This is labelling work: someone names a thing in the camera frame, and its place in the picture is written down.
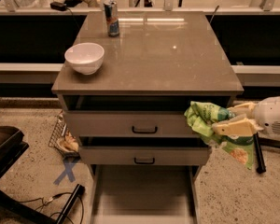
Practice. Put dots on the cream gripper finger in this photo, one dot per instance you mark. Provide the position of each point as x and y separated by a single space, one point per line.
244 108
240 127

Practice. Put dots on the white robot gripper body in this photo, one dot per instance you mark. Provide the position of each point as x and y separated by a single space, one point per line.
272 116

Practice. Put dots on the green rice chip bag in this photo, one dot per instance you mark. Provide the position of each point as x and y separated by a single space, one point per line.
201 116

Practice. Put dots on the grey drawer cabinet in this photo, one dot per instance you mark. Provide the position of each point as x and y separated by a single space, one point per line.
161 61

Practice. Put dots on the open bottom drawer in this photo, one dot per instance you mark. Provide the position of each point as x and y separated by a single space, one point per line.
130 194

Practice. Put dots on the black floor stand bar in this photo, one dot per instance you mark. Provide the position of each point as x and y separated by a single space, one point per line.
258 141

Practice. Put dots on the white ceramic bowl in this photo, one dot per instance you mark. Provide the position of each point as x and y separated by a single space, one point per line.
85 58

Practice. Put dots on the blue silver energy drink can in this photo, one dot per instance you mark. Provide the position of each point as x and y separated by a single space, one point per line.
111 16

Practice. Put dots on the blue tape cross mark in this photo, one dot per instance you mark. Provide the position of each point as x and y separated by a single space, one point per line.
69 164

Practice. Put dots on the black power adapter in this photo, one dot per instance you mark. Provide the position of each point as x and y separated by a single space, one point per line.
58 6

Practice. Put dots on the middle drawer with black handle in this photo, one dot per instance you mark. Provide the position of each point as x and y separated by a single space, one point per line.
145 155

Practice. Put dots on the drawer with black handle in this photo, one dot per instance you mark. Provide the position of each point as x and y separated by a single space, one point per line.
145 155
128 124

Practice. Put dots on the top drawer with black handle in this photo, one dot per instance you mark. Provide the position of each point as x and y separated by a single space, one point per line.
128 124

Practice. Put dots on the wire basket with items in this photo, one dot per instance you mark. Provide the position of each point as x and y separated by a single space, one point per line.
62 140

